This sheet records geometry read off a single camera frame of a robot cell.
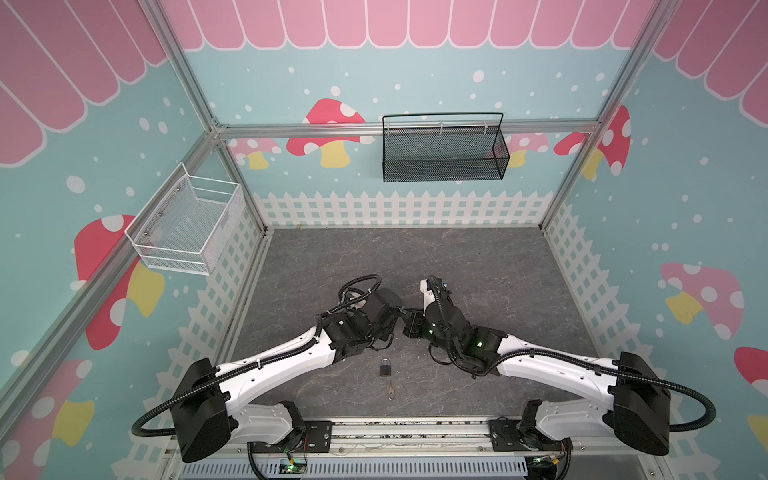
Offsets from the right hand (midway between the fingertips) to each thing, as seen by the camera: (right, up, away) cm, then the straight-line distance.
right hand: (397, 312), depth 76 cm
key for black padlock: (-2, -22, +5) cm, 23 cm away
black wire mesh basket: (+15, +49, +19) cm, 55 cm away
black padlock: (-3, -18, +9) cm, 20 cm away
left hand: (+2, 0, +2) cm, 2 cm away
